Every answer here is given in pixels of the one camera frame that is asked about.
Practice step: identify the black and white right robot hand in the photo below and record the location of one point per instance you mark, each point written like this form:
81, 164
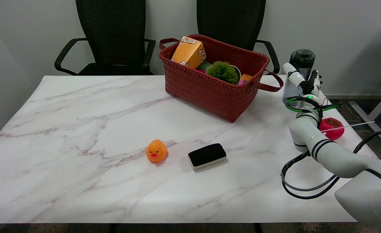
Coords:
308, 87

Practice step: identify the small orange block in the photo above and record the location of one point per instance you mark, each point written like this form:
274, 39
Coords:
246, 77

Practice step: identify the green fuzzy ball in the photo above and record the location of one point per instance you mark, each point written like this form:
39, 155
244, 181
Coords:
223, 72

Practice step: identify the white zip tie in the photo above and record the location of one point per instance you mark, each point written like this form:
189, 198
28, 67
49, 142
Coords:
355, 125

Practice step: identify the black translucent water bottle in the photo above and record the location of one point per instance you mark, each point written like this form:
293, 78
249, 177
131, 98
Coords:
303, 61

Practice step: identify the white desk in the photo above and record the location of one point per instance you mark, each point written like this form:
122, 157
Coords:
370, 124

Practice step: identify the black mesh office chair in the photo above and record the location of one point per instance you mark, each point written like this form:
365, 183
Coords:
112, 32
231, 19

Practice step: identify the orange rubber duck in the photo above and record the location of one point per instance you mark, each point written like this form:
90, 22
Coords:
156, 151

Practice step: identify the black whiteboard eraser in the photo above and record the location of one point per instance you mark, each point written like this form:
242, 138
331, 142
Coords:
206, 154

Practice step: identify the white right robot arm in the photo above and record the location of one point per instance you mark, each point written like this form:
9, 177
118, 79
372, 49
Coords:
339, 158

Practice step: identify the red woven basket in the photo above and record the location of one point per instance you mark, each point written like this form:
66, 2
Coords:
203, 90

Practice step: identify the orange popcorn box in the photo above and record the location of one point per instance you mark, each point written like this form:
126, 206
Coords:
189, 53

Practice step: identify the red persimmon toy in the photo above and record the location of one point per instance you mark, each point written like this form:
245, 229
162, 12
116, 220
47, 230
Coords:
334, 134

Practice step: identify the green round toy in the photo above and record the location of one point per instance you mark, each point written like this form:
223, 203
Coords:
204, 66

